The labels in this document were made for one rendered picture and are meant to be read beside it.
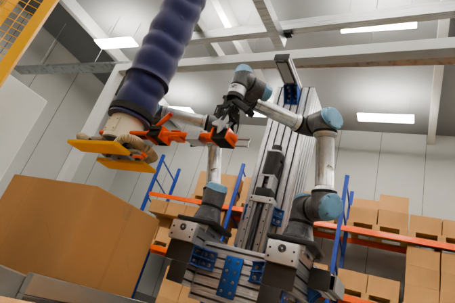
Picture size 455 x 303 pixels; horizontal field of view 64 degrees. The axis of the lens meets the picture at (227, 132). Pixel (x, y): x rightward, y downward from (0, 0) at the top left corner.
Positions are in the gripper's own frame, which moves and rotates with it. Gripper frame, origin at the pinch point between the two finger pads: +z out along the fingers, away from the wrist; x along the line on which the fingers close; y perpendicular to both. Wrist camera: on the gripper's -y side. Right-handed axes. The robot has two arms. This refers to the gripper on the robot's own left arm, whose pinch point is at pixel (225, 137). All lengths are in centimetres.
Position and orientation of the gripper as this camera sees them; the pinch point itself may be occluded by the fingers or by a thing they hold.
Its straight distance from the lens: 147.1
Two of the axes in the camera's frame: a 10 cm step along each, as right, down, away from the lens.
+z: -2.9, 8.7, -4.1
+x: -4.9, -5.0, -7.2
